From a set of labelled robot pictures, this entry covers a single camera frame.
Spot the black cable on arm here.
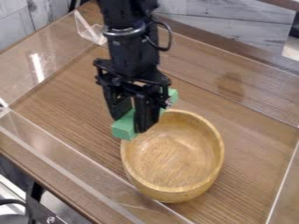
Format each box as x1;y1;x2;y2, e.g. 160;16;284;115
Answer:
141;17;173;53

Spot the green rectangular block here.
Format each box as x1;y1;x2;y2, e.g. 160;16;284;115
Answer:
110;88;179;141

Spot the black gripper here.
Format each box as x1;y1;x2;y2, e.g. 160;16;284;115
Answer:
93;43;171;133

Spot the clear acrylic barrier wall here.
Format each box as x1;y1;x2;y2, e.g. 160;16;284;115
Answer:
0;106;193;224

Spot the clear acrylic corner bracket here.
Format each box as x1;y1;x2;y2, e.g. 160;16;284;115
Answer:
73;10;108;46

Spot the black table leg bracket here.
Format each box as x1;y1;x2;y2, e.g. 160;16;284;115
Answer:
25;182;66;224

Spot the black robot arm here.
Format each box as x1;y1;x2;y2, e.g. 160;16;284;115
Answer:
93;0;172;133

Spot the brown wooden bowl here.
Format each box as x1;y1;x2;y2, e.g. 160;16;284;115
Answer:
120;109;224;203

